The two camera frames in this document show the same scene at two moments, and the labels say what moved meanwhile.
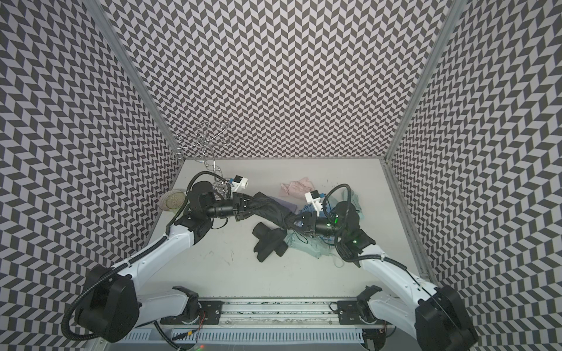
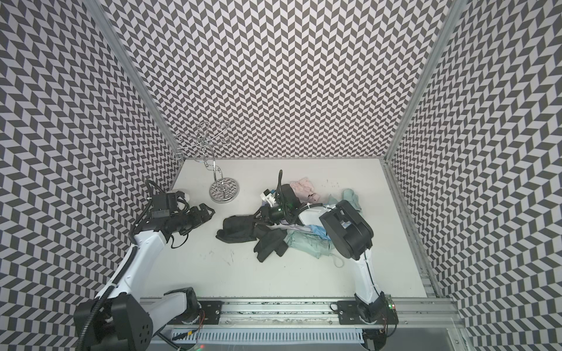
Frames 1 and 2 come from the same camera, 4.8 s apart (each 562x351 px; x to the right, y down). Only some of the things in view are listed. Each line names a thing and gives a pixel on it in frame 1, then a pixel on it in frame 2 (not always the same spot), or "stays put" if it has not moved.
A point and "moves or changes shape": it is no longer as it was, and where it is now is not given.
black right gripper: (309, 222) -> (265, 216)
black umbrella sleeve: (265, 205) moves or changes shape
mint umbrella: (345, 197) stays put
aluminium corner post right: (455, 14) stays put
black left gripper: (241, 206) -> (194, 211)
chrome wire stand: (197, 143) stays put
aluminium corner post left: (102, 16) stays put
